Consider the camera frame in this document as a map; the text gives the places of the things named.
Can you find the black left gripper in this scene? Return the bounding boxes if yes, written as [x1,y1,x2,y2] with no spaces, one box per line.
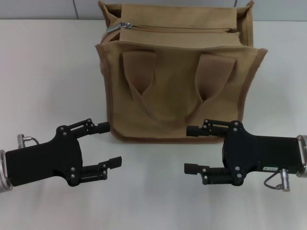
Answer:
[5,118,123,187]

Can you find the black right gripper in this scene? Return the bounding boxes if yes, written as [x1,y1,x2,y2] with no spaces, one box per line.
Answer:
[183,117,302,187]

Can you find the khaki canvas food bag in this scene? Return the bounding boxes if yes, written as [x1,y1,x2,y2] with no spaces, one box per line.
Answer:
[94,0,269,145]

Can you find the left gripper grey connector cable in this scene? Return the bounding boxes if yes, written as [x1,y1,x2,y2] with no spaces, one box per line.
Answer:
[16,134,40,147]

